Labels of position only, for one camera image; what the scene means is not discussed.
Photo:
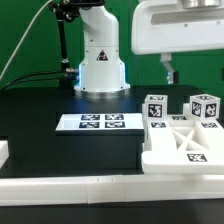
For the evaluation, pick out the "white base tag plate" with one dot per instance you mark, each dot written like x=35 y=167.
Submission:
x=111 y=121

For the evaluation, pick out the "white chair back part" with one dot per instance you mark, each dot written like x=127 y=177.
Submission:
x=181 y=145

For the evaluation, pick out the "white U-shaped fence frame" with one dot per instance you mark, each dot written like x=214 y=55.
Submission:
x=69 y=169

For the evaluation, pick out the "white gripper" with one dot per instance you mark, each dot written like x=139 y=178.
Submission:
x=169 y=26

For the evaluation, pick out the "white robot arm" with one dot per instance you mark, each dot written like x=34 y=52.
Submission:
x=101 y=73

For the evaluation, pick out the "white tagged cube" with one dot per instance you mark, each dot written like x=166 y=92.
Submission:
x=156 y=106
x=204 y=107

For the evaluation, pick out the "black camera stand pole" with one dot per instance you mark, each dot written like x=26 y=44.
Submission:
x=68 y=11

